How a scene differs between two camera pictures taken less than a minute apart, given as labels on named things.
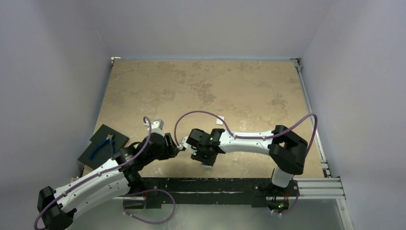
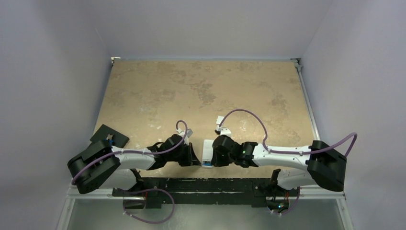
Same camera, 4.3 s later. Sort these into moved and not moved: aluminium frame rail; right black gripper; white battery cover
Moved: right black gripper
Not moved: aluminium frame rail; white battery cover
